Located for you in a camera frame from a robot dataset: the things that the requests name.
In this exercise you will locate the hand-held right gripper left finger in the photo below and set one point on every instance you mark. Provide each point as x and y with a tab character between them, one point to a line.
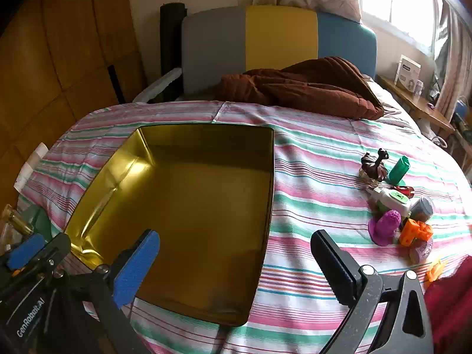
134	265

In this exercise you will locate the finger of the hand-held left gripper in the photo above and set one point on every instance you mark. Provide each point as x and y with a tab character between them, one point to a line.
22	252
51	252

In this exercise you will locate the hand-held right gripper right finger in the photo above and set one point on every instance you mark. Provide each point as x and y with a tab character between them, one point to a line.
337	265

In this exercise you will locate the purple perforated plunger toy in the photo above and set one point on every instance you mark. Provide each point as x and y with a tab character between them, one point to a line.
387	225

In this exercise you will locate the gold metal tray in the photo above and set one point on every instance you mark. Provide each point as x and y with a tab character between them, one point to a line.
191	210

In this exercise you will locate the white green plastic device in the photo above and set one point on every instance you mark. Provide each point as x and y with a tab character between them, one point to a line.
387	199

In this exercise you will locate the orange linking cubes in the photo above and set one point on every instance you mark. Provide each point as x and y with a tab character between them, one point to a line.
415	232

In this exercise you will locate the lilac patterned cylinder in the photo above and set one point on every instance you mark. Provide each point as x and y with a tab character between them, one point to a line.
422	252

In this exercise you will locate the orange plastic toy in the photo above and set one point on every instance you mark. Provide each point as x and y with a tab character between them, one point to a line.
435	271

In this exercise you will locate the red capsule case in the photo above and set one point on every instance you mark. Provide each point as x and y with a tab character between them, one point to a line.
405	191

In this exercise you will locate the grey jar black lid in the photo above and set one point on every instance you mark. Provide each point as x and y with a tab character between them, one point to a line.
422	208

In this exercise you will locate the dark brown bird figurine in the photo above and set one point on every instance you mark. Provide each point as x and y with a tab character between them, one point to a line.
374	167

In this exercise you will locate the green plastic holder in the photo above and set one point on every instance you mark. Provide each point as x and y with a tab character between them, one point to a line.
398	171

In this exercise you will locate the green glass side table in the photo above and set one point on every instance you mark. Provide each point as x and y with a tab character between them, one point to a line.
40	221

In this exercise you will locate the striped bed sheet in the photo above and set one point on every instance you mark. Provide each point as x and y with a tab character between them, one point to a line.
313	177

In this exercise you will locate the red clothing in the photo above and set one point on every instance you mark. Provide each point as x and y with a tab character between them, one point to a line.
450	309

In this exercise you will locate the wooden side desk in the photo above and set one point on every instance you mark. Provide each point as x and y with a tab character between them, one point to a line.
416	105

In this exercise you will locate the brown quilted blanket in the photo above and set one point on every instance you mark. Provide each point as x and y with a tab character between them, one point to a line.
313	84

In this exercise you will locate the wooden wardrobe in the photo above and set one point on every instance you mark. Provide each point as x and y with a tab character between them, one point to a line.
55	62

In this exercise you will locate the blue container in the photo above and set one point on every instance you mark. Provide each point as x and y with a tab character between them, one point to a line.
462	108

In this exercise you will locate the white cardboard box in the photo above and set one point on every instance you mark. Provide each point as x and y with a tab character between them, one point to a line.
407	72

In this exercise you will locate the grey yellow blue headboard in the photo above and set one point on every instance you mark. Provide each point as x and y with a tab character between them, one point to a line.
280	37

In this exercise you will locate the sheer side curtain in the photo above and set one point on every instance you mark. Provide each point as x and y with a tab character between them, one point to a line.
455	55

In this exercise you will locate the bright window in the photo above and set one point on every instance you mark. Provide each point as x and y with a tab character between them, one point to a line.
398	3

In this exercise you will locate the white bed rail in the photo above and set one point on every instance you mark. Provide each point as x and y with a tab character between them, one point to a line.
158	86

